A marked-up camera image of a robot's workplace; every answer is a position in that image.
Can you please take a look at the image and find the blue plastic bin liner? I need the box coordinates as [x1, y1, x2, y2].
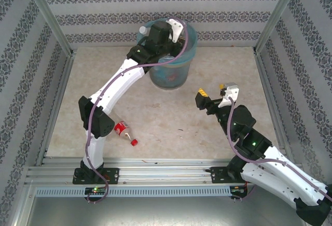
[136, 18, 198, 67]

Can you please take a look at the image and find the grey translucent plastic bin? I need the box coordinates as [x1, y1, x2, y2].
[136, 18, 198, 90]

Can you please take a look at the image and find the short cola bottle red cap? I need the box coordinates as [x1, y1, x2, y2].
[114, 120, 139, 147]

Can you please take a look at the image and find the grey metal front panel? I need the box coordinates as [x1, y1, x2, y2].
[15, 180, 321, 226]

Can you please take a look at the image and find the left small circuit board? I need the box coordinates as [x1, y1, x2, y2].
[85, 187, 106, 195]

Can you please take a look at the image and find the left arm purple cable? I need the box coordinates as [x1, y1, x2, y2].
[85, 17, 190, 204]

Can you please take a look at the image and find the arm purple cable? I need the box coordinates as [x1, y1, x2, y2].
[227, 95, 332, 203]
[85, 17, 190, 204]

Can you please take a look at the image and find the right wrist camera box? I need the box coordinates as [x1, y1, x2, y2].
[217, 82, 239, 109]

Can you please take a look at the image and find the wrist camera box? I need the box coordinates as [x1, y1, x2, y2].
[217, 82, 239, 109]
[165, 18, 185, 43]

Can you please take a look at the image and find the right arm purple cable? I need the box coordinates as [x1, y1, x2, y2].
[227, 95, 332, 203]

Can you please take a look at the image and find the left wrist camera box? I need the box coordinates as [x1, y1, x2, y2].
[165, 18, 185, 43]

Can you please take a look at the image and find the right aluminium side rail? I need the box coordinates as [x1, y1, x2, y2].
[254, 51, 296, 164]

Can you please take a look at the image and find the aluminium side rail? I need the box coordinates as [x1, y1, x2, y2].
[254, 51, 296, 164]
[35, 51, 77, 166]

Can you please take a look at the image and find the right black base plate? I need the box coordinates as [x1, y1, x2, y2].
[210, 166, 250, 185]

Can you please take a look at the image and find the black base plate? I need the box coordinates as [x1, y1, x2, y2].
[210, 166, 250, 185]
[72, 167, 120, 185]

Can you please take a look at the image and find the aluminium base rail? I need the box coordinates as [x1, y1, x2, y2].
[24, 157, 304, 185]

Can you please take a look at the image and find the right aluminium frame post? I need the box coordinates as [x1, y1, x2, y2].
[255, 0, 303, 53]

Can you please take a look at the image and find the aluminium frame post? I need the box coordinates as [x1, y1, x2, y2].
[22, 0, 75, 55]
[255, 0, 303, 53]

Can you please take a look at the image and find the slotted grey cable tray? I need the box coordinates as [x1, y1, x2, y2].
[35, 186, 231, 197]

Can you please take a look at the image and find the left aluminium side rail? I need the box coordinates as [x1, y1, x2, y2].
[35, 51, 77, 166]

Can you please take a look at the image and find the left aluminium frame post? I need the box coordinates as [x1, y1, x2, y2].
[22, 0, 75, 55]

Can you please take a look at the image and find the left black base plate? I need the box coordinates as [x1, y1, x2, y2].
[72, 167, 120, 185]

